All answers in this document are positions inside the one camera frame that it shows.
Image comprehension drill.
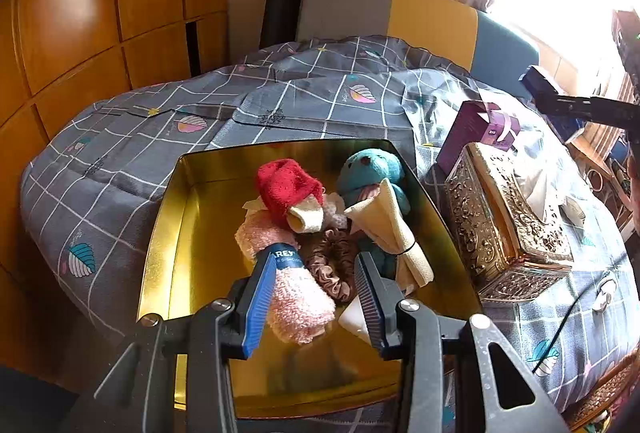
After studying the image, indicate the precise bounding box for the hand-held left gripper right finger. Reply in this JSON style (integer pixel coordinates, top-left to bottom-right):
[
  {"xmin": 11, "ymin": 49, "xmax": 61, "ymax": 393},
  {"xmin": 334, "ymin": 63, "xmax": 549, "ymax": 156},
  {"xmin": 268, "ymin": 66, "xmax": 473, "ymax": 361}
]
[{"xmin": 354, "ymin": 252, "xmax": 571, "ymax": 433}]

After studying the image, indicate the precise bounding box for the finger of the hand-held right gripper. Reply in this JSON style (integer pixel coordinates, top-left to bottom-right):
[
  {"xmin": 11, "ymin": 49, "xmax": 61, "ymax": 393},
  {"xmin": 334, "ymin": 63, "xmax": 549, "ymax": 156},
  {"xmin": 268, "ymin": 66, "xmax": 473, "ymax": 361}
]
[{"xmin": 520, "ymin": 66, "xmax": 640, "ymax": 130}]

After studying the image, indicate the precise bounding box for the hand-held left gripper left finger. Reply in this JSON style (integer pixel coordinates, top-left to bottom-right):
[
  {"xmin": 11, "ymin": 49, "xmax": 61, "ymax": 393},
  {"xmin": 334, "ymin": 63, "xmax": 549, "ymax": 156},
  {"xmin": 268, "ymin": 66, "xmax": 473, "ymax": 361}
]
[{"xmin": 70, "ymin": 254, "xmax": 280, "ymax": 433}]

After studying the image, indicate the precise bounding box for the white paper packet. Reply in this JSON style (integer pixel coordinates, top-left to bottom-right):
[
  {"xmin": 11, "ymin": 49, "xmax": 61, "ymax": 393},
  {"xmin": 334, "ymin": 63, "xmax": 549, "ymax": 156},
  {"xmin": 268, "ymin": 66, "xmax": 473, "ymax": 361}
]
[{"xmin": 338, "ymin": 295, "xmax": 374, "ymax": 345}]

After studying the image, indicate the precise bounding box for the pink fuzzy socks roll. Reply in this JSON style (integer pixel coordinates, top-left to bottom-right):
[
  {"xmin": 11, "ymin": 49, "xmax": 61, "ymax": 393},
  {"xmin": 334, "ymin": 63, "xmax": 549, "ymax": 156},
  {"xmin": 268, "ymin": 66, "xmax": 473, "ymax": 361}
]
[{"xmin": 235, "ymin": 217, "xmax": 337, "ymax": 347}]

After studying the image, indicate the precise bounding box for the pink satin scrunchie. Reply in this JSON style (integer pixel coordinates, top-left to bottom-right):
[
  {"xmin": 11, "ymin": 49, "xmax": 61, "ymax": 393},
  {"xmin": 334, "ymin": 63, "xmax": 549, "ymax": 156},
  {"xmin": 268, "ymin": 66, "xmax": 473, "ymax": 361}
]
[{"xmin": 306, "ymin": 255, "xmax": 357, "ymax": 305}]

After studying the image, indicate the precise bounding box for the cream cloth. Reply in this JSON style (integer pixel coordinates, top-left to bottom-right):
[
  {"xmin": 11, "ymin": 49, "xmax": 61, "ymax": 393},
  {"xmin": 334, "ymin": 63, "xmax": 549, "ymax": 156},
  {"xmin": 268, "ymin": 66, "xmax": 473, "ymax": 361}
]
[{"xmin": 344, "ymin": 178, "xmax": 435, "ymax": 287}]

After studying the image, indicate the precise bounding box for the gold tin box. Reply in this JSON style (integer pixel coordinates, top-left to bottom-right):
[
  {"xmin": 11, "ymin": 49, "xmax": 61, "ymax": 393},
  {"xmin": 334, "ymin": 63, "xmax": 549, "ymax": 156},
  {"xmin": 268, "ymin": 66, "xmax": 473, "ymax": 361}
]
[{"xmin": 136, "ymin": 139, "xmax": 484, "ymax": 420}]

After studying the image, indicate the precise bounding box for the red fuzzy sock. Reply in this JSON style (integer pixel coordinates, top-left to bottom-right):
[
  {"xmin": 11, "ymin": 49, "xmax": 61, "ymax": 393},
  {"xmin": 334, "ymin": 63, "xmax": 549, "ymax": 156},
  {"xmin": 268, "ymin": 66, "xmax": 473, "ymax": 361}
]
[{"xmin": 256, "ymin": 159, "xmax": 326, "ymax": 235}]

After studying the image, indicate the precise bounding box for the teal teddy bear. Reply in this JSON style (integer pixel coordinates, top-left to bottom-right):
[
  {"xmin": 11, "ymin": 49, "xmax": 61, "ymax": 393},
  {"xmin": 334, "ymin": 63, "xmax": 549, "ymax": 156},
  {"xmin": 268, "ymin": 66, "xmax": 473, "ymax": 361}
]
[{"xmin": 336, "ymin": 148, "xmax": 412, "ymax": 285}]

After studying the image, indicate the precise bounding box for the white tissue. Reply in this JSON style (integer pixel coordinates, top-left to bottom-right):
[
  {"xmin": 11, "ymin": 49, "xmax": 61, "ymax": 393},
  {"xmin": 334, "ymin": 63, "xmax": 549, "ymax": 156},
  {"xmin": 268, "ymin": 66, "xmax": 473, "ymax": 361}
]
[{"xmin": 510, "ymin": 148, "xmax": 587, "ymax": 228}]

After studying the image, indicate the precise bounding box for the purple cardboard box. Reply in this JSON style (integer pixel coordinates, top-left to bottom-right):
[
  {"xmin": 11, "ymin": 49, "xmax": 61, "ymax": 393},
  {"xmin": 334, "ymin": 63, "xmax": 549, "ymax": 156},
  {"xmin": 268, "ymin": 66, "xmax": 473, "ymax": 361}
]
[{"xmin": 436, "ymin": 100, "xmax": 524, "ymax": 175}]

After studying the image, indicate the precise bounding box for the ornate metal tissue box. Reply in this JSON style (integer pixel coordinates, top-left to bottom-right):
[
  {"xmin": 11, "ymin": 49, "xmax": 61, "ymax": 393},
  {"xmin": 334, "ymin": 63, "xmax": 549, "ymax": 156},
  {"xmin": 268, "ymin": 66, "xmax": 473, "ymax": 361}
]
[{"xmin": 444, "ymin": 142, "xmax": 575, "ymax": 305}]

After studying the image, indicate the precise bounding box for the yellow and blue headboard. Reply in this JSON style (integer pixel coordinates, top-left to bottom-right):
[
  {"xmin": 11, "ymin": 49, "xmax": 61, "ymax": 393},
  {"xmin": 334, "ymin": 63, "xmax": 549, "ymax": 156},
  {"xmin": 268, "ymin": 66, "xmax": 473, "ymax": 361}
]
[{"xmin": 297, "ymin": 0, "xmax": 542, "ymax": 80}]

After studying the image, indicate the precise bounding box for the grey checked quilt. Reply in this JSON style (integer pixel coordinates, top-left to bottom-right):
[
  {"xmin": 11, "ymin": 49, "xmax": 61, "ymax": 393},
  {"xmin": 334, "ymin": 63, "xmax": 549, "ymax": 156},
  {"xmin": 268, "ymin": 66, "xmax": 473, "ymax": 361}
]
[{"xmin": 20, "ymin": 36, "xmax": 637, "ymax": 415}]

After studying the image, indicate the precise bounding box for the wicker basket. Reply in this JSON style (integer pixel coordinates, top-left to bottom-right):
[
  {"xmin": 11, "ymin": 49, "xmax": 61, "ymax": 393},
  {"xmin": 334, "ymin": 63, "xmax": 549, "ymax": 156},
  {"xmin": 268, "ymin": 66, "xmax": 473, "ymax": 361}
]
[{"xmin": 567, "ymin": 353, "xmax": 640, "ymax": 431}]

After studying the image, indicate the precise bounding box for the wooden wardrobe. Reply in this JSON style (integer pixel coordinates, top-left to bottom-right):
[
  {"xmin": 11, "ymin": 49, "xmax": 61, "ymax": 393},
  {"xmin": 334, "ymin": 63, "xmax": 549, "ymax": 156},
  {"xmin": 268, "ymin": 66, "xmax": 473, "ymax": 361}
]
[{"xmin": 0, "ymin": 0, "xmax": 232, "ymax": 194}]

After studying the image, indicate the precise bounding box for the black cable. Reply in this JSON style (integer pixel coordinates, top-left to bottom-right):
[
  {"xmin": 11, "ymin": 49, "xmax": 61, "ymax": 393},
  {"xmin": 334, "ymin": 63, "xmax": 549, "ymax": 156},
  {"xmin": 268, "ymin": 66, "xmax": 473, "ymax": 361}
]
[{"xmin": 531, "ymin": 258, "xmax": 626, "ymax": 375}]

